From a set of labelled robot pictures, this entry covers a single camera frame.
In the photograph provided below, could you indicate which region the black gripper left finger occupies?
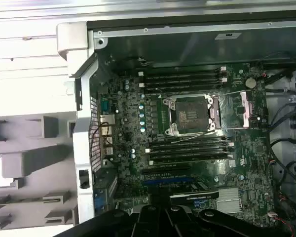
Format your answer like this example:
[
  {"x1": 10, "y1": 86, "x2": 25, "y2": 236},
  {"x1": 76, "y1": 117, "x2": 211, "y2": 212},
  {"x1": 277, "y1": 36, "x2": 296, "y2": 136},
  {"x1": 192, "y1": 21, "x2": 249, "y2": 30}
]
[{"x1": 54, "y1": 204, "x2": 166, "y2": 237}]

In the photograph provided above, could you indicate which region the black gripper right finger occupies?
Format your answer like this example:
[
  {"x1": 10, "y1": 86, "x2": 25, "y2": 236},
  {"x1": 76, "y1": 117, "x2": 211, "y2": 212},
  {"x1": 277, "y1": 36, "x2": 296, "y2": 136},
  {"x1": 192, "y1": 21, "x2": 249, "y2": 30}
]
[{"x1": 165, "y1": 205, "x2": 296, "y2": 237}]

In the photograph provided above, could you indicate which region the metal socket cover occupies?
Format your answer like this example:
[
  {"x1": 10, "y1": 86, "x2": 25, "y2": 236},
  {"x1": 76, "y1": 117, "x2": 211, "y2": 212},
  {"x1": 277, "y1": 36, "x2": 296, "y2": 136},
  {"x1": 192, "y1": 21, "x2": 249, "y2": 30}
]
[{"x1": 209, "y1": 90, "x2": 254, "y2": 131}]

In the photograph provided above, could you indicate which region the CPU socket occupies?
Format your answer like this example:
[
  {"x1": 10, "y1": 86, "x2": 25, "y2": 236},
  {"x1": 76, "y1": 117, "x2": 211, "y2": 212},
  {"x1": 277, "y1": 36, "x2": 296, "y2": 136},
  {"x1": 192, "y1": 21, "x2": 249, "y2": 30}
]
[{"x1": 162, "y1": 94, "x2": 224, "y2": 137}]

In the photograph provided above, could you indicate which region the black graphics card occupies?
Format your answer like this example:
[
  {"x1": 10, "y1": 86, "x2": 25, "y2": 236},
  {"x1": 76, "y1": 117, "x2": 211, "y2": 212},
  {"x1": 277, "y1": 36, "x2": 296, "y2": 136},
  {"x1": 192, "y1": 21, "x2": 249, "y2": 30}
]
[{"x1": 169, "y1": 189, "x2": 220, "y2": 206}]

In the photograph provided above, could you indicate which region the blue expansion slot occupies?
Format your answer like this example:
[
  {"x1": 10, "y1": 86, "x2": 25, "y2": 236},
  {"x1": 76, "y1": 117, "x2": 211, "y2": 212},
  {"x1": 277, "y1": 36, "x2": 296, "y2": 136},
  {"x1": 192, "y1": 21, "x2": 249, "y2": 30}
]
[{"x1": 142, "y1": 179, "x2": 197, "y2": 188}]

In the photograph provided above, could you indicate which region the black expansion slot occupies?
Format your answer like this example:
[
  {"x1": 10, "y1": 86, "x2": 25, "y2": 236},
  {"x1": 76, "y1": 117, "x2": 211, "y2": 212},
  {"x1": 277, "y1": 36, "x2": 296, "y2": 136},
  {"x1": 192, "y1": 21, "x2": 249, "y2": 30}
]
[{"x1": 141, "y1": 165, "x2": 192, "y2": 175}]

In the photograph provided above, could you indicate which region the silver finned heatsink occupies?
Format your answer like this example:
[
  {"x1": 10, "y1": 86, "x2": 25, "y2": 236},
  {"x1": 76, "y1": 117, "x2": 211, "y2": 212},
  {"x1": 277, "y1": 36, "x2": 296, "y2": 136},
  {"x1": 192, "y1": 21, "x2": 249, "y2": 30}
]
[{"x1": 215, "y1": 187, "x2": 243, "y2": 215}]

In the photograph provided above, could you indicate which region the RAM slot with white clips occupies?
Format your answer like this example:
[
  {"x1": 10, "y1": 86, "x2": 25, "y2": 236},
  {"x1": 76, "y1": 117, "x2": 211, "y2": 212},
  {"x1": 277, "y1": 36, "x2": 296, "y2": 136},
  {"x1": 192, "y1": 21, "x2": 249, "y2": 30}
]
[
  {"x1": 138, "y1": 66, "x2": 227, "y2": 77},
  {"x1": 144, "y1": 141, "x2": 234, "y2": 154},
  {"x1": 138, "y1": 77, "x2": 228, "y2": 88},
  {"x1": 148, "y1": 153, "x2": 234, "y2": 166}
]

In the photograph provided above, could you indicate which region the RAM slot with black clips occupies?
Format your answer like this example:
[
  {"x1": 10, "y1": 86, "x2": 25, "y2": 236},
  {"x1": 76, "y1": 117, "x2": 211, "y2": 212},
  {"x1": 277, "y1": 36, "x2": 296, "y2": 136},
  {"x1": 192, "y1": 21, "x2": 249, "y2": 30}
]
[
  {"x1": 149, "y1": 147, "x2": 234, "y2": 160},
  {"x1": 143, "y1": 72, "x2": 224, "y2": 82},
  {"x1": 143, "y1": 83, "x2": 224, "y2": 94},
  {"x1": 148, "y1": 136, "x2": 230, "y2": 149}
]

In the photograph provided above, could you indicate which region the thin metal locking lever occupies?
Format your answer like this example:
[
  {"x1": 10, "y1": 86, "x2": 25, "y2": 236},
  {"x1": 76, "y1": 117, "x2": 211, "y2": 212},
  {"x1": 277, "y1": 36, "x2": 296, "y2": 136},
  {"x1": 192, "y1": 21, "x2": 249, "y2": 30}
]
[
  {"x1": 148, "y1": 86, "x2": 164, "y2": 97},
  {"x1": 171, "y1": 130, "x2": 229, "y2": 144}
]

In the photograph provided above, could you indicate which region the green motherboard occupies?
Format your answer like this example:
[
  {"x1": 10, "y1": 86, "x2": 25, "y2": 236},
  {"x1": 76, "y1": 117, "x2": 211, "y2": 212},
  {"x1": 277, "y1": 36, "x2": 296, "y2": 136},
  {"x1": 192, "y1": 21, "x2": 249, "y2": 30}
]
[{"x1": 96, "y1": 61, "x2": 278, "y2": 224}]

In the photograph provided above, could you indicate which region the grey parts rack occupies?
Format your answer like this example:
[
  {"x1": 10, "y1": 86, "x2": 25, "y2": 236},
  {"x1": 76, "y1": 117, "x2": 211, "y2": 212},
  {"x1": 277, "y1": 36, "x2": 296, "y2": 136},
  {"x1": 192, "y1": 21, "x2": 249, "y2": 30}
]
[{"x1": 0, "y1": 115, "x2": 78, "y2": 232}]

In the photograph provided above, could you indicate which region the round coin battery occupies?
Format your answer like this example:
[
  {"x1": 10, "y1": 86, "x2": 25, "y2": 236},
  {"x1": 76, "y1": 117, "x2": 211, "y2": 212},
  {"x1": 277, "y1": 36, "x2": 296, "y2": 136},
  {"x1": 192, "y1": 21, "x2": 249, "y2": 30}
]
[{"x1": 245, "y1": 78, "x2": 257, "y2": 90}]

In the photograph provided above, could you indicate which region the black and silver PC case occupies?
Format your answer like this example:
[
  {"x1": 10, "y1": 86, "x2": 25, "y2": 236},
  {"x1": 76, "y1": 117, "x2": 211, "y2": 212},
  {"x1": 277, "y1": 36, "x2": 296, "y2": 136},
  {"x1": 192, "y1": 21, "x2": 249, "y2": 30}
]
[{"x1": 56, "y1": 21, "x2": 296, "y2": 237}]

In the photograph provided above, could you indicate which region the small white case sticker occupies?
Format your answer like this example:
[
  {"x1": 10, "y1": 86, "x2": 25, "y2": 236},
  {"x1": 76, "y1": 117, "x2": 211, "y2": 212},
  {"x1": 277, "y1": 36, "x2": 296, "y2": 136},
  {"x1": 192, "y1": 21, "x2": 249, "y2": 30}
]
[{"x1": 215, "y1": 32, "x2": 243, "y2": 40}]

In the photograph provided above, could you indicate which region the black sleeved wire bundle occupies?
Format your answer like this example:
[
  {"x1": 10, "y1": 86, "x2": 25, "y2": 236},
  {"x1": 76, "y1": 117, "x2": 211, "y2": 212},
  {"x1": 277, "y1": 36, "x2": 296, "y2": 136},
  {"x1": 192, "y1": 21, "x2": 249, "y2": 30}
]
[{"x1": 276, "y1": 195, "x2": 296, "y2": 228}]

